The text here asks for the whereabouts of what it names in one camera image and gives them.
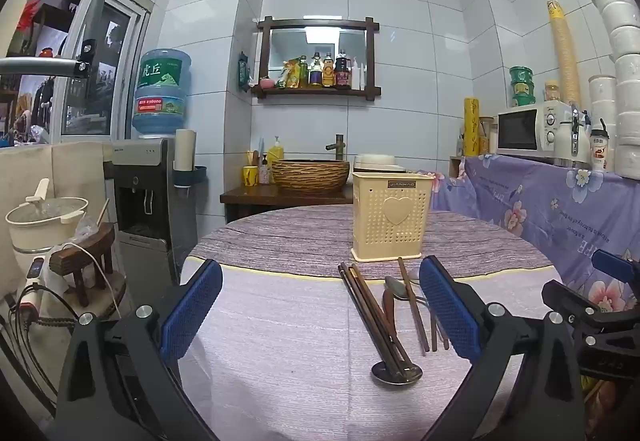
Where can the dark sauce bottle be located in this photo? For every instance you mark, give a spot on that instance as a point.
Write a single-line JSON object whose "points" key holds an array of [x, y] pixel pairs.
{"points": [[342, 71]]}

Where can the grey water dispenser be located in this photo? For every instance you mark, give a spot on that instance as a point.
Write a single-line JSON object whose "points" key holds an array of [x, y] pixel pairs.
{"points": [[150, 201]]}

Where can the purple striped tablecloth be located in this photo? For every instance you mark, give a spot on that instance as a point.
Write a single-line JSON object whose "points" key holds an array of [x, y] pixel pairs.
{"points": [[290, 311]]}

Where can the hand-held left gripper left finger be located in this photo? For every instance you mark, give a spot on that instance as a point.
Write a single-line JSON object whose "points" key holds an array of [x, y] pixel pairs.
{"points": [[192, 311]]}

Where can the white microwave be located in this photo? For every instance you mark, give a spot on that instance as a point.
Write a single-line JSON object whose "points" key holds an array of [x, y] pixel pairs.
{"points": [[520, 128]]}

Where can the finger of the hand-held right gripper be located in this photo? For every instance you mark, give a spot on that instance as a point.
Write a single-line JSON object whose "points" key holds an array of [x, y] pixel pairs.
{"points": [[575, 301], [610, 266]]}

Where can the tall stack of paper cups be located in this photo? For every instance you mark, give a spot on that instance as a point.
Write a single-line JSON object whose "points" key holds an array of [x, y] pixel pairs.
{"points": [[562, 51]]}

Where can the woven pattern wash basin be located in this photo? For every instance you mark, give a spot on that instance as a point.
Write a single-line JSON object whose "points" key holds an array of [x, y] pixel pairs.
{"points": [[310, 176]]}

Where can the small lidded jar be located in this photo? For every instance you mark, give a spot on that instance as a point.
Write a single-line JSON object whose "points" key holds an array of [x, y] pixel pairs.
{"points": [[551, 92]]}

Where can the cream cooking pot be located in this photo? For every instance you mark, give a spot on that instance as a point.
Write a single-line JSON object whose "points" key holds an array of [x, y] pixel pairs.
{"points": [[40, 226]]}

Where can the green oil bottle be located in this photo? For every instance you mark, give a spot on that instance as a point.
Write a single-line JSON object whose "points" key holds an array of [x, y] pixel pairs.
{"points": [[302, 71]]}

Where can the small pump bottle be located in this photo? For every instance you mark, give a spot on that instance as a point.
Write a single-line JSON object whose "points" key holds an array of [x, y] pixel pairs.
{"points": [[264, 171]]}

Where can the stack of white paper bowls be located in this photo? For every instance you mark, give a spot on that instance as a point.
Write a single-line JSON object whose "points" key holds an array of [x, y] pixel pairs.
{"points": [[620, 71]]}

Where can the yellow soap pump bottle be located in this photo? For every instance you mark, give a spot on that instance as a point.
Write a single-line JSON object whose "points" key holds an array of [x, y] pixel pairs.
{"points": [[276, 156]]}

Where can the blue cup holder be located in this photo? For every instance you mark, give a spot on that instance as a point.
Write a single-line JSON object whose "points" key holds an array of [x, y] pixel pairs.
{"points": [[192, 176]]}

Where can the wooden box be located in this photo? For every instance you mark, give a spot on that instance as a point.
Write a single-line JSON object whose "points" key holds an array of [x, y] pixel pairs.
{"points": [[456, 167]]}

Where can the stack of green cups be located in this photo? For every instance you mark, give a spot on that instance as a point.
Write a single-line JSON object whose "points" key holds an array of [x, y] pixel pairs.
{"points": [[521, 86]]}

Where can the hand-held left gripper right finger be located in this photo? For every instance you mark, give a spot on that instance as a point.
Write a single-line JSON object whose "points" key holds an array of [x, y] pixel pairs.
{"points": [[447, 311]]}

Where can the orange label sauce bottle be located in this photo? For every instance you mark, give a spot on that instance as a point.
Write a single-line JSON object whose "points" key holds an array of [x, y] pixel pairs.
{"points": [[328, 71]]}

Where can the cream plastic utensil holder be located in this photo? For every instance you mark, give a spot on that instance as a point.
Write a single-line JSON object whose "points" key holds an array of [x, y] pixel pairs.
{"points": [[392, 216]]}

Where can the white slim bottle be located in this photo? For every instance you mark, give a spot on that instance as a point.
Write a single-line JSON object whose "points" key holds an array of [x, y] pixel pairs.
{"points": [[356, 76]]}

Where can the green hanging bottle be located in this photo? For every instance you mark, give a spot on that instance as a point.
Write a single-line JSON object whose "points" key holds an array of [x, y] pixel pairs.
{"points": [[243, 71]]}

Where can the pink small bowl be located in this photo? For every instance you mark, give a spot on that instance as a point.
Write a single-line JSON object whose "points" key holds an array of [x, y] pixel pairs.
{"points": [[265, 83]]}

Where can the purple floral cloth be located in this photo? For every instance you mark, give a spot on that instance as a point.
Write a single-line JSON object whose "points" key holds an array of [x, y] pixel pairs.
{"points": [[525, 201]]}

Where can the wooden framed mirror shelf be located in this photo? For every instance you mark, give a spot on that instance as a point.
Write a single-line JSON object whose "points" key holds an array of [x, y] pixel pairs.
{"points": [[300, 46]]}

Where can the yellow cup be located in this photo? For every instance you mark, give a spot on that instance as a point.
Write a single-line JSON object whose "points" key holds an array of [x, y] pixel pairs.
{"points": [[250, 176]]}

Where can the dark wooden washstand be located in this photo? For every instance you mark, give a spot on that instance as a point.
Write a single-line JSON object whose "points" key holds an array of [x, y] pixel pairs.
{"points": [[250, 201]]}

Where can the bamboo style faucet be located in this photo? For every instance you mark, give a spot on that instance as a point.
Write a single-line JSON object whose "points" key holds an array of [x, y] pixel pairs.
{"points": [[339, 148]]}

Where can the white rice cooker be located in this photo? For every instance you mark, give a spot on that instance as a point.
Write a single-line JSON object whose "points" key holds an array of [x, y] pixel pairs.
{"points": [[375, 163]]}

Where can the white power strip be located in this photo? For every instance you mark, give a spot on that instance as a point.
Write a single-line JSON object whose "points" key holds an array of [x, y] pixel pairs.
{"points": [[31, 286]]}

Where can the small wooden stool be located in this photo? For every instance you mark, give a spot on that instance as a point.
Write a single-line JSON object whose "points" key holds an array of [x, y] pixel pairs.
{"points": [[80, 256]]}

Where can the blue water bottle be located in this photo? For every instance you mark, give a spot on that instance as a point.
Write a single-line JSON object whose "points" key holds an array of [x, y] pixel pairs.
{"points": [[160, 91]]}

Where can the window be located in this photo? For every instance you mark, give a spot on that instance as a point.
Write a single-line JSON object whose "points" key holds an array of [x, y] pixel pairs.
{"points": [[105, 46]]}

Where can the takeaway drink cup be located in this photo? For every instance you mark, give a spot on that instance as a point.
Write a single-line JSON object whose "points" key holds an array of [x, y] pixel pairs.
{"points": [[600, 148]]}

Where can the yellow wrapped roll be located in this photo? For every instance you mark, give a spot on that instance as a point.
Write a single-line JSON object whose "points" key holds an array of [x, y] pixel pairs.
{"points": [[471, 126]]}

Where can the yellow seasoning packet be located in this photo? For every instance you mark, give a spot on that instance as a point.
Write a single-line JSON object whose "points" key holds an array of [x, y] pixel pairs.
{"points": [[283, 73]]}

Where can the paper cup tube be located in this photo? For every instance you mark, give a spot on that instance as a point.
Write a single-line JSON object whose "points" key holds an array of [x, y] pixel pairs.
{"points": [[184, 148]]}

